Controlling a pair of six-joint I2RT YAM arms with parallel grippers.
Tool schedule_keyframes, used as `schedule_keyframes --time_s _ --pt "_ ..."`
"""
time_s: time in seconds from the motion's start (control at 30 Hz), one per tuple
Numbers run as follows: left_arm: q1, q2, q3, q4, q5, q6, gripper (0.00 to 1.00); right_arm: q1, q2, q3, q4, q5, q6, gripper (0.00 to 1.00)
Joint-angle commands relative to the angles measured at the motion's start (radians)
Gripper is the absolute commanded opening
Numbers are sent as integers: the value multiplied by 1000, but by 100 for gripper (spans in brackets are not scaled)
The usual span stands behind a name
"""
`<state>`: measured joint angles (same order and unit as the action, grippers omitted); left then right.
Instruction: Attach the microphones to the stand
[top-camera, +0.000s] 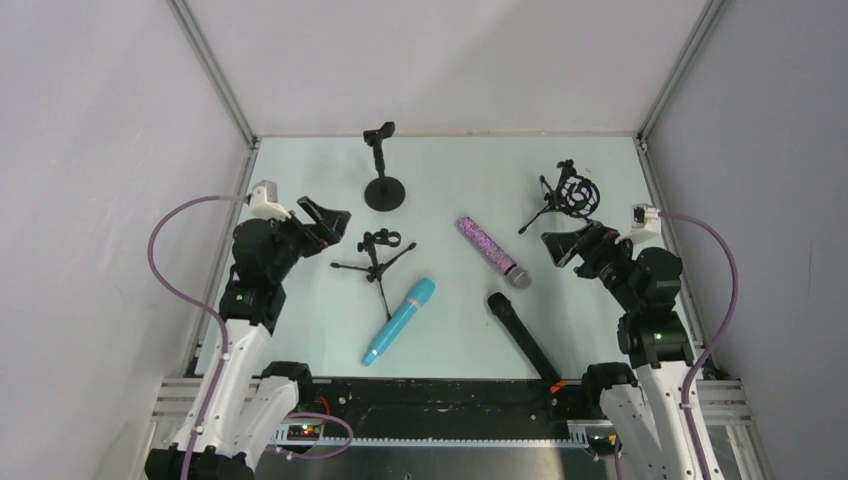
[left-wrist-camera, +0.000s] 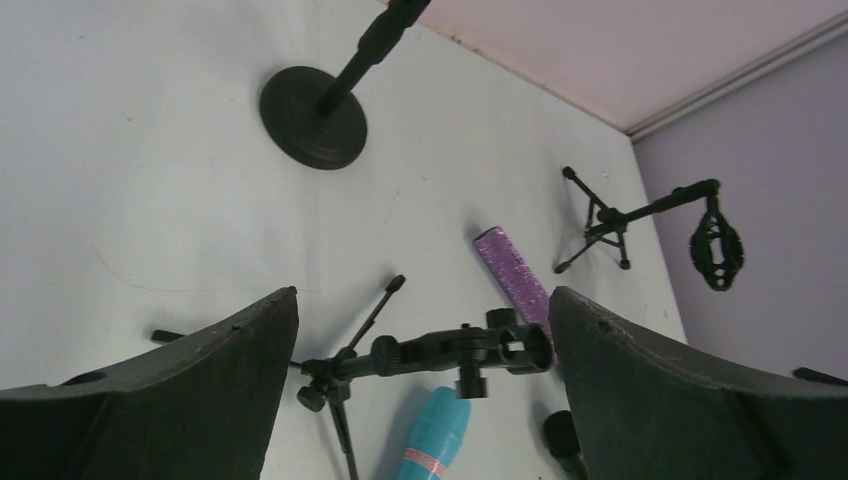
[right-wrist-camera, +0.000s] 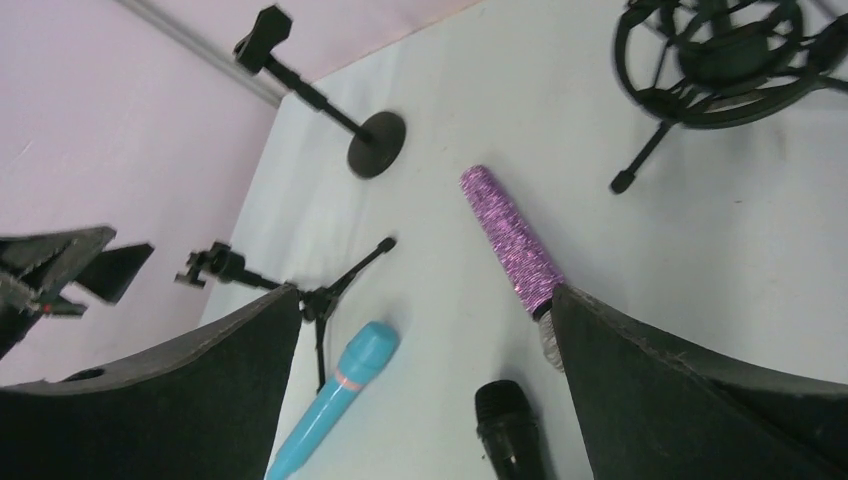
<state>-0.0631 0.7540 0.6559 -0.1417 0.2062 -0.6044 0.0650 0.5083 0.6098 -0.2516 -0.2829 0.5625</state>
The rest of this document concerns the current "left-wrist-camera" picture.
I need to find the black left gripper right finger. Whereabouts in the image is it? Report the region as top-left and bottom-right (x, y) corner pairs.
(549, 287), (847, 479)

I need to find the purple glitter microphone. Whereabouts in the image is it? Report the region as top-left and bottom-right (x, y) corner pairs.
(472, 226), (551, 334)

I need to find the black round-base mic stand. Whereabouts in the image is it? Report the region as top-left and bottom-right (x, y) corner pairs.
(259, 0), (430, 171)

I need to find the black tripod mic stand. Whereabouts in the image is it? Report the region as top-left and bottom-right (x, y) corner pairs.
(150, 274), (554, 480)

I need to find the black shock-mount tripod stand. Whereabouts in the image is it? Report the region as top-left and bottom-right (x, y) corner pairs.
(553, 166), (745, 292)

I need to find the blue toy microphone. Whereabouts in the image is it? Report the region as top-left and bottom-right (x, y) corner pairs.
(395, 386), (472, 480)

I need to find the black microphone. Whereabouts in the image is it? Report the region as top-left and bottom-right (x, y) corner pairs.
(542, 410), (588, 480)

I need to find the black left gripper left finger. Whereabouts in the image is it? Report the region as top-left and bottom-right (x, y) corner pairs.
(1, 287), (299, 479)

